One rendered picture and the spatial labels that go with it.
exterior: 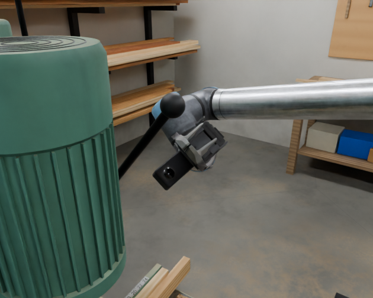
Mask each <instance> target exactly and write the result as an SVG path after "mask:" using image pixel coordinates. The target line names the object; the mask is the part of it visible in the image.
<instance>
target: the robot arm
mask: <svg viewBox="0 0 373 298"><path fill-rule="evenodd" d="M182 97H183V99H184V101H185V110H184V113H183V114H182V115H181V116H180V117H178V118H169V119H168V120H167V121H166V123H165V124H164V126H163V127H162V128H161V129H162V131H163V132H164V133H165V135H166V137H167V138H168V140H169V141H170V143H171V144H172V146H173V147H174V149H175V151H176V154H174V155H173V156H172V157H171V158H170V159H168V160H167V161H166V162H164V163H163V164H162V165H161V166H160V167H158V168H157V169H156V170H155V171H154V172H153V174H152V176H153V177H154V178H155V179H156V180H157V182H158V183H159V184H160V185H161V186H162V187H163V188H164V189H165V190H169V189H170V188H171V187H172V186H173V185H174V184H175V183H176V182H177V181H178V180H180V179H181V178H182V177H183V176H184V175H185V174H187V172H189V171H190V170H191V171H194V172H203V171H206V170H208V169H211V168H213V164H214V161H215V159H216V155H217V153H218V152H219V151H220V150H221V149H222V148H223V147H224V146H225V145H226V144H227V143H228V141H226V142H225V140H224V136H223V135H222V134H221V133H220V132H219V130H218V129H217V128H216V127H213V125H211V124H210V123H209V122H208V120H225V119H373V78H365V79H349V80H334V81H325V82H310V83H294V84H286V85H270V86H254V87H246V88H230V89H223V88H221V89H219V88H217V87H207V88H203V89H201V90H199V91H197V92H194V93H190V94H189V95H184V96H182ZM160 102H161V100H160V101H158V102H157V103H156V104H155V106H154V107H153V108H152V115H153V116H154V118H155V120H156V118H157V117H158V116H159V114H160V113H161V110H160Z"/></svg>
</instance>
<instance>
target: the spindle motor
mask: <svg viewBox="0 0 373 298"><path fill-rule="evenodd" d="M126 258H127V254H126V242H125V237H124V225H123V214H122V207H121V195H120V184H119V177H118V165H117V153H116V147H115V135H114V123H113V114H112V103H111V91H110V79H109V72H108V60H107V52H106V51H105V48H104V47H103V46H102V44H101V42H100V41H99V40H97V39H95V38H88V37H75V36H20V37H0V298H99V297H101V296H102V295H103V294H104V293H106V292H107V291H108V290H109V289H110V288H111V287H112V286H113V285H114V284H115V283H116V281H117V280H118V279H119V277H120V276H121V273H122V272H123V270H124V267H125V264H126Z"/></svg>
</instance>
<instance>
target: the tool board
mask: <svg viewBox="0 0 373 298"><path fill-rule="evenodd" d="M328 56H329V57H343V58H350V59H364V60H373V0H338V2H337V8H336V15H335V21H334V25H333V31H332V38H331V42H330V48H329V55H328Z"/></svg>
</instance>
